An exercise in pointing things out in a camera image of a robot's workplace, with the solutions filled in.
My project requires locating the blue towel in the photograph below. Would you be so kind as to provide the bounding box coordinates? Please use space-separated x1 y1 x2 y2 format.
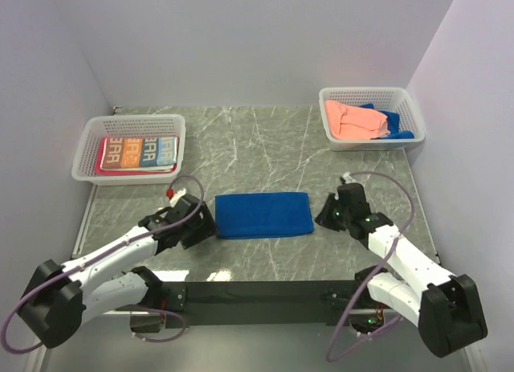
214 192 314 239
358 103 414 140

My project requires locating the beige patterned towel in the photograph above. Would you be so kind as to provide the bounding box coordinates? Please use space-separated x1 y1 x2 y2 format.
99 136 180 173

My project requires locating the pink red towel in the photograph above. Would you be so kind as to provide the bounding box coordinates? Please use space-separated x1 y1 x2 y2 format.
94 137 177 176

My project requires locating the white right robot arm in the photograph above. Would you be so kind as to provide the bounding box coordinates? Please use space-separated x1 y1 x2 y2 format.
316 182 488 358

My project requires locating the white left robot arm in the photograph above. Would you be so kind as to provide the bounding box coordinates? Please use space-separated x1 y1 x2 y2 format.
14 194 217 348

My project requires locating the white basket with towels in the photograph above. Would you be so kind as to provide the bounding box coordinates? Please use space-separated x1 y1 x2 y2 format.
319 87 425 151

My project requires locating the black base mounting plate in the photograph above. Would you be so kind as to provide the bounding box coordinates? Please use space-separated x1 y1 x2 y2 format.
161 280 361 326

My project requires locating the peach orange towel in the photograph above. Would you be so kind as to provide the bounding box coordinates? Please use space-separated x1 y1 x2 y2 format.
324 100 388 140

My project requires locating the empty white plastic basket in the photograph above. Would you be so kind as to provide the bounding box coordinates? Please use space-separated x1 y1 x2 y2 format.
71 114 186 186

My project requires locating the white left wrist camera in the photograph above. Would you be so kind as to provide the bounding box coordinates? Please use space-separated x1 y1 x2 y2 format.
165 188 187 207

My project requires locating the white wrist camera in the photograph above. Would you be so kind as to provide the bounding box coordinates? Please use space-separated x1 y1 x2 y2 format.
165 188 187 207
339 173 357 185

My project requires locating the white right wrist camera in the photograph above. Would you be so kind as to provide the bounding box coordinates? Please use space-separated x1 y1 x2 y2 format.
339 173 357 185

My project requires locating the aluminium rail frame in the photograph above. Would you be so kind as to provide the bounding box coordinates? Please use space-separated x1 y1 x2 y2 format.
26 304 487 371

